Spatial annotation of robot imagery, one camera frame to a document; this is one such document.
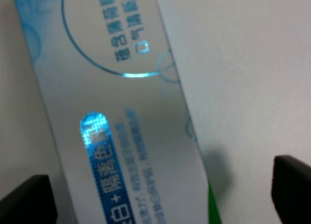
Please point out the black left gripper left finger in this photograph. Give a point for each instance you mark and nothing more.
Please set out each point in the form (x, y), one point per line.
(32, 202)

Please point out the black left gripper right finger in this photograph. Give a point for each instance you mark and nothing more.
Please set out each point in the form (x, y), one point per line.
(291, 190)

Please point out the blue white toothpaste box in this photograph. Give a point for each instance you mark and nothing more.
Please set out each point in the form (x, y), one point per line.
(109, 82)

